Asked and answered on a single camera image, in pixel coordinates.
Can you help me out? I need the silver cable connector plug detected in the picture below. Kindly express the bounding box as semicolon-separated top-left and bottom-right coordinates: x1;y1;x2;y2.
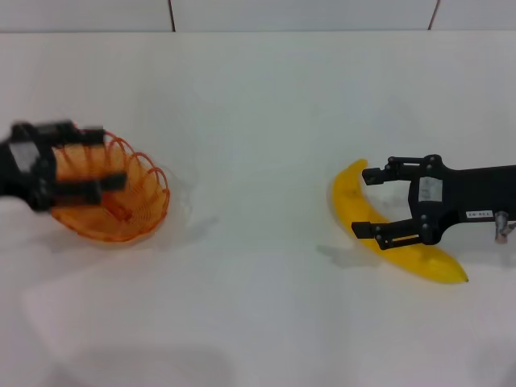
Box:
493;210;516;244

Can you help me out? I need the yellow banana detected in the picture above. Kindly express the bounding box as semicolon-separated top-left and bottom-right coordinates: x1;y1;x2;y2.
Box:
331;159;470;285

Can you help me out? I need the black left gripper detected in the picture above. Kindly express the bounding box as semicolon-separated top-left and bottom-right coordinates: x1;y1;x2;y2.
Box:
0;119;129;214

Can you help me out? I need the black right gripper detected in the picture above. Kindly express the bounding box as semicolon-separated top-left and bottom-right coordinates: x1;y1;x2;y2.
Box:
351;154;516;252

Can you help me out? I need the orange wire basket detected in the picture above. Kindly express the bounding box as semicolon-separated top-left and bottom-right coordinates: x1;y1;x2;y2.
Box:
50;135;171;244

